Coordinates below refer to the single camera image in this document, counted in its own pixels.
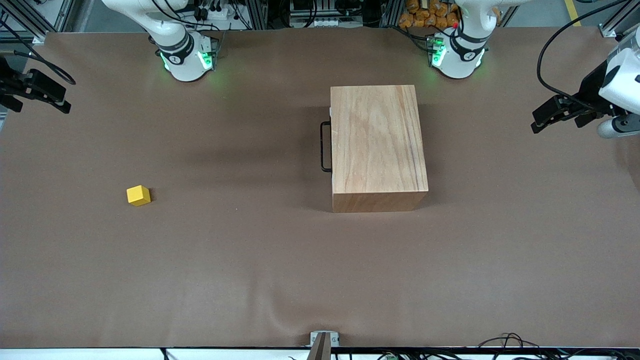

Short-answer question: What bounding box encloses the orange bag heap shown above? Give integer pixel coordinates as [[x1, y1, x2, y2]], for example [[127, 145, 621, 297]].
[[398, 0, 461, 29]]

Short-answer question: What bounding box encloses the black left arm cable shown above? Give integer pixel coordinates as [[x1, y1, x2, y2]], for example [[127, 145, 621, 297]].
[[536, 0, 632, 113]]

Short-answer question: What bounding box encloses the wooden drawer cabinet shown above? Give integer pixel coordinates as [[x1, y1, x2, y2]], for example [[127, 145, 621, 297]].
[[330, 84, 429, 214]]

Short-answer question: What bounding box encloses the aluminium frame profile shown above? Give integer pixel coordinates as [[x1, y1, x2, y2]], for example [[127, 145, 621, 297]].
[[600, 0, 640, 39], [0, 0, 48, 45]]

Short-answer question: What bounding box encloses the yellow wooden cube block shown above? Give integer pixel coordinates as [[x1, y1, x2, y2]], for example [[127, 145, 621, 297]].
[[126, 185, 152, 207]]

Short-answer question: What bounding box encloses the brown paper table cover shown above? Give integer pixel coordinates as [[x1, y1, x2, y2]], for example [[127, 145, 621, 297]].
[[0, 26, 640, 349]]

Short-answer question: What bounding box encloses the black cable bundle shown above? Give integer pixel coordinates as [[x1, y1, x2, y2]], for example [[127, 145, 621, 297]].
[[477, 332, 640, 360]]

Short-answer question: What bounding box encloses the brown camera post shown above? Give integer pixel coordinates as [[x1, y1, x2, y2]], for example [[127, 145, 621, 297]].
[[307, 334, 332, 360]]

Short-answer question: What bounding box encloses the aluminium frame post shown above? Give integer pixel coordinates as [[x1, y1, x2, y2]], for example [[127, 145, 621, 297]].
[[382, 0, 404, 27], [245, 0, 269, 30]]

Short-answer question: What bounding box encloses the metal clamp bracket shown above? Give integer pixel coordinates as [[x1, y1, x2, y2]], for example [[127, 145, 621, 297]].
[[310, 331, 341, 348]]

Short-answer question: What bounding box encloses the power strip with black plugs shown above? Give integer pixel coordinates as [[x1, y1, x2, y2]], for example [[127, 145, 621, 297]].
[[192, 0, 236, 22]]

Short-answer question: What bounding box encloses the wooden drawer with black handle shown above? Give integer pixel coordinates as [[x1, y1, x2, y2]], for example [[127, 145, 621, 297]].
[[319, 105, 334, 174]]

